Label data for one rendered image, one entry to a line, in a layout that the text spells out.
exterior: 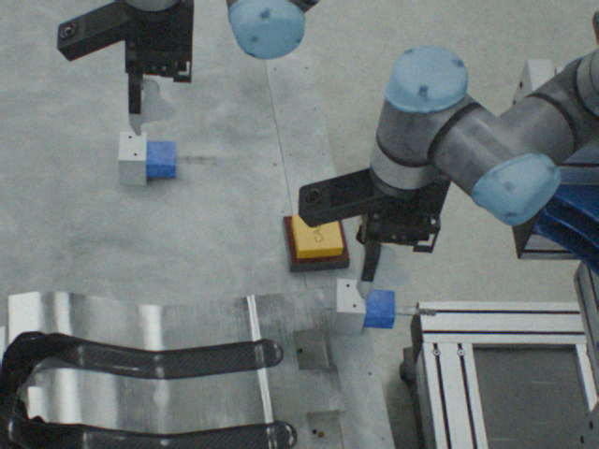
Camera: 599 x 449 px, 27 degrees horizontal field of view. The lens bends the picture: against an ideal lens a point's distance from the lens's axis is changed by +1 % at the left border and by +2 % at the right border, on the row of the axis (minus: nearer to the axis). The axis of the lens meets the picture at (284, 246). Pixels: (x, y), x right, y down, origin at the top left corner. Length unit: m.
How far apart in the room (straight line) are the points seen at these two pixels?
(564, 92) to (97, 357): 0.59
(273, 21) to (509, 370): 1.18
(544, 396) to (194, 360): 0.98
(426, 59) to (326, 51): 1.79
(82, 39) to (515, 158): 0.57
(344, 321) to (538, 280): 1.17
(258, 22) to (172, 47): 0.25
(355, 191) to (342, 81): 1.60
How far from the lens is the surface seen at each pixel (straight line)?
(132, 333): 1.46
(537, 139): 1.22
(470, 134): 1.21
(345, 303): 1.55
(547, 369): 2.33
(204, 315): 1.49
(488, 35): 3.12
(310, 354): 1.50
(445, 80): 1.21
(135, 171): 1.68
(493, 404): 2.27
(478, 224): 2.74
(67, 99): 1.81
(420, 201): 1.36
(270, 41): 1.30
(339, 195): 1.37
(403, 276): 1.44
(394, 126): 1.25
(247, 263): 1.64
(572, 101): 1.25
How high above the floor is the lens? 2.15
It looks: 55 degrees down
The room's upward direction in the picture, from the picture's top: 8 degrees clockwise
